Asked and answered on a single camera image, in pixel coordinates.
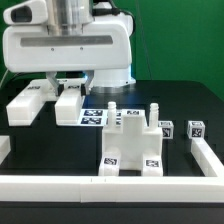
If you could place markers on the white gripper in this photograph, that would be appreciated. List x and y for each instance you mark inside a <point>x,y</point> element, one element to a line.
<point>66,35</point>

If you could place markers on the white chair back frame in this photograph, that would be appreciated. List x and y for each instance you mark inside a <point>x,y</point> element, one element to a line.
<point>25,107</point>

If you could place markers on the white chair seat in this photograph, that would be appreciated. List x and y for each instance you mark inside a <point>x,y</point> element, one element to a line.
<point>133,138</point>

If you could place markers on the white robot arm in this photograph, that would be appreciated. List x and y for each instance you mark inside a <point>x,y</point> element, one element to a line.
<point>108,78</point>

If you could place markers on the white block at left edge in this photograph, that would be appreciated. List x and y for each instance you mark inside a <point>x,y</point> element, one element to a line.
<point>5,147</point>

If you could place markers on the white tagged cube nut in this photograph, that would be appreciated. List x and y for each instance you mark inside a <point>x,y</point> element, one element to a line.
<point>195,129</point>
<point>167,129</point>

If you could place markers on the white tagged cube nut far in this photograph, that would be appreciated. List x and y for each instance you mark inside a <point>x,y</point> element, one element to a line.
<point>195,129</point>

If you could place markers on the white U-shaped obstacle fence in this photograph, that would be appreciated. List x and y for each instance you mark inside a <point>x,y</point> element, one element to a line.
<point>206,189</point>

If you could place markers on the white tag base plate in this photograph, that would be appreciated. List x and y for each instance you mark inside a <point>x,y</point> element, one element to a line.
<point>92,117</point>

